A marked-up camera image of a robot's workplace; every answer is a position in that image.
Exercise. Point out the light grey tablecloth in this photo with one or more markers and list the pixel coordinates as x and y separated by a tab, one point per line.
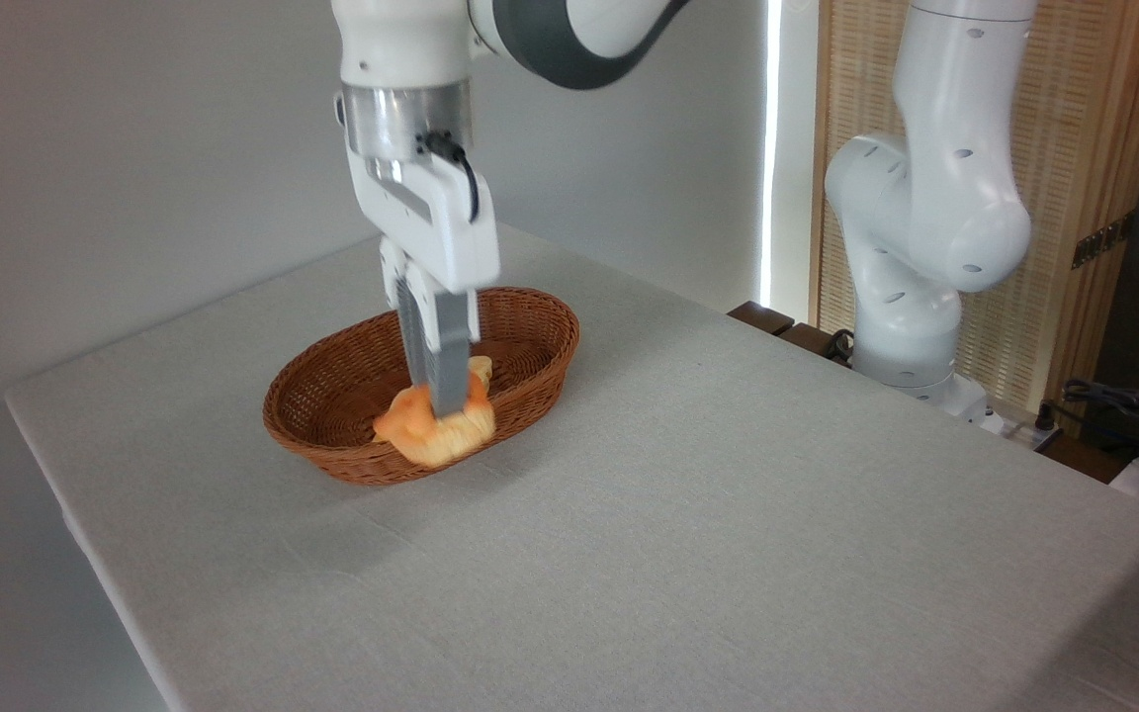
728	544

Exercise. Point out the dark metal screen hinge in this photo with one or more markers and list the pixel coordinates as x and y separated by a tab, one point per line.
1103	240

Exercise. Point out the orange flower-shaped bread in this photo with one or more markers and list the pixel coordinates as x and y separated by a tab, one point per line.
411	425

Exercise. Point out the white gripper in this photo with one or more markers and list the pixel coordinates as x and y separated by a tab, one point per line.
441	227

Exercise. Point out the bamboo folding screen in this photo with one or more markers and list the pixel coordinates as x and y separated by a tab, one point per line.
1084	119

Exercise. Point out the white power strip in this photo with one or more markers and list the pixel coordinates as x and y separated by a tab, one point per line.
1019	430

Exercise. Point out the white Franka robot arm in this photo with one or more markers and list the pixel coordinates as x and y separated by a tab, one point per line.
945	198

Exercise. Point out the brown wicker oval basket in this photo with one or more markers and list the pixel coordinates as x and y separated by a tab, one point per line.
540	326

